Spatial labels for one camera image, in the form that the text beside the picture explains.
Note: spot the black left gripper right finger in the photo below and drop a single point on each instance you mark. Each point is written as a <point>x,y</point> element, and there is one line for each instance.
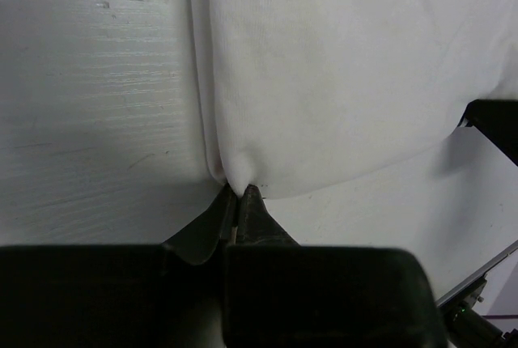
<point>278,293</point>

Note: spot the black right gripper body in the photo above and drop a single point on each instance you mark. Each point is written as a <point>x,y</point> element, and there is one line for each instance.
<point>497,120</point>

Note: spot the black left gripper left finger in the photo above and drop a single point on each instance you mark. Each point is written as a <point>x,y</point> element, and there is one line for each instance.
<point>113,295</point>

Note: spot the white green raglan t-shirt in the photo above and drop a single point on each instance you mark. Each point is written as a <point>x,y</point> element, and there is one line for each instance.
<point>298,95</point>

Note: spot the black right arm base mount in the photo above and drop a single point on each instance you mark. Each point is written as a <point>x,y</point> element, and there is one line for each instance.
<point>465,327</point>

